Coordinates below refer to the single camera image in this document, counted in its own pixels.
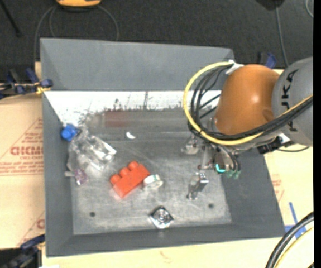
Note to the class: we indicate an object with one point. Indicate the small clear purple piece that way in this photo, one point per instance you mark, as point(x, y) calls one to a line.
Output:
point(80, 176)

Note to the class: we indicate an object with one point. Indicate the black cylinder on white bracket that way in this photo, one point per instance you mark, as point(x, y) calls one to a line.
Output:
point(269, 147)

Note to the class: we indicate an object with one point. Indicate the clear plastic bottle blue cap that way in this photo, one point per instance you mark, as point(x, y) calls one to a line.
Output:
point(89, 149)

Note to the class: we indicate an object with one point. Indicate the small white curved piece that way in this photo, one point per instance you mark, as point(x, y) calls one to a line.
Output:
point(130, 135)

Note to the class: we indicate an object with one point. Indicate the red toy brick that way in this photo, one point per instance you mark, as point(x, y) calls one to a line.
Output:
point(129, 179)

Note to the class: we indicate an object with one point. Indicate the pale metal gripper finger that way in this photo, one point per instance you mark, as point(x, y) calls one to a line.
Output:
point(196, 184)
point(190, 147)

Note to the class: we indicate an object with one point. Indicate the grey metal bin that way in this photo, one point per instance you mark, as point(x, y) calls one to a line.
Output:
point(121, 66)

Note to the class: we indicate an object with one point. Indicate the brown cardboard board red print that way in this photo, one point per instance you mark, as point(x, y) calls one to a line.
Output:
point(15, 177)

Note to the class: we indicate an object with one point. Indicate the clear glass square dish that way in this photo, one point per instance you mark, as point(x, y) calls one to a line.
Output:
point(161, 218)

